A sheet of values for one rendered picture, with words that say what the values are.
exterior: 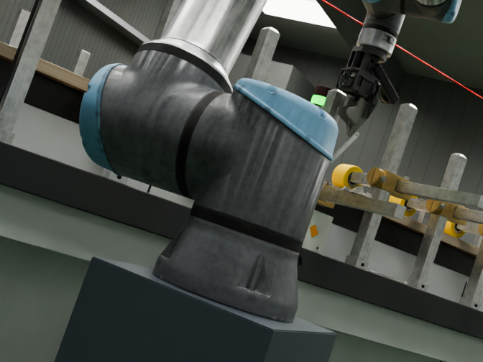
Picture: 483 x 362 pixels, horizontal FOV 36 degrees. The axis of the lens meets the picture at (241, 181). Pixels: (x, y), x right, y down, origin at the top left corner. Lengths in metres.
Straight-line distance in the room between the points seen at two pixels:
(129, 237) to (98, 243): 0.07
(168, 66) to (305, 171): 0.24
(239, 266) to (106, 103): 0.29
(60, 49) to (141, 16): 1.38
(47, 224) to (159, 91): 0.67
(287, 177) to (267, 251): 0.09
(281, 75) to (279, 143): 8.61
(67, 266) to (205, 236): 0.98
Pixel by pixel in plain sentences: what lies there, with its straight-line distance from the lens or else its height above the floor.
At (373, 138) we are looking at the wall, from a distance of 9.95.
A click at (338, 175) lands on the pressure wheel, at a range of 2.22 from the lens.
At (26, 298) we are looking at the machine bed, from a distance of 1.84.
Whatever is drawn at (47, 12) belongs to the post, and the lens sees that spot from 1.56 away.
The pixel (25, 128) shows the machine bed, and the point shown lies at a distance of 1.77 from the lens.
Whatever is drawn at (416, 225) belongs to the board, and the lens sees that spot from 2.42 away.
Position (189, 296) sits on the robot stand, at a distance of 0.86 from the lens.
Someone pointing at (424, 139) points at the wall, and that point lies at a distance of 9.81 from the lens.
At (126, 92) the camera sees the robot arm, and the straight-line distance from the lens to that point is 1.01.
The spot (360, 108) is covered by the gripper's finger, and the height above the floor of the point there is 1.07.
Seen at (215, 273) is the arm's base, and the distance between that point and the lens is 0.88.
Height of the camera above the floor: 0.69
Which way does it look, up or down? 4 degrees up
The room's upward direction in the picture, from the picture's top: 19 degrees clockwise
